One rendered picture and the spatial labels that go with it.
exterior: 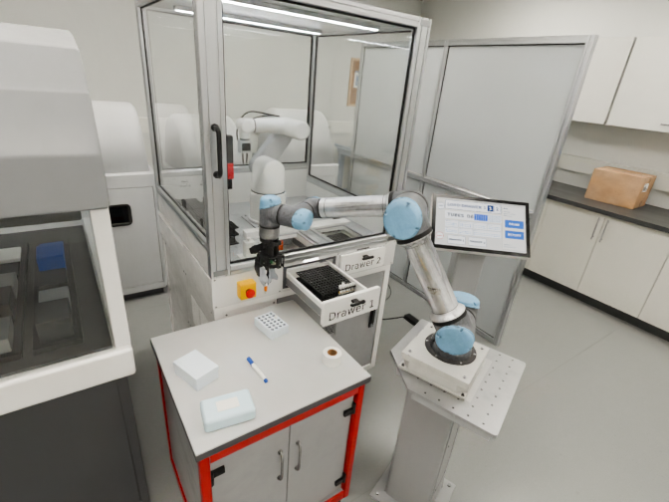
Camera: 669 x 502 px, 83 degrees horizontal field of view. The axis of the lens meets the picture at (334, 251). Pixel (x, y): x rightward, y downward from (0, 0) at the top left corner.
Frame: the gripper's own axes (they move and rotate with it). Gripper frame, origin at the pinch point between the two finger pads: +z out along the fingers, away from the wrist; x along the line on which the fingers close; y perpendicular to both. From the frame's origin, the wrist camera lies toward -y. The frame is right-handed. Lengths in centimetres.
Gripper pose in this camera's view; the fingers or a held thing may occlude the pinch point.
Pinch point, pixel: (265, 281)
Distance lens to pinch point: 153.2
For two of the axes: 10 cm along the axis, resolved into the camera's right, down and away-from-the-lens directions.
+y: 6.8, 3.6, -6.4
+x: 7.3, -2.2, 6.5
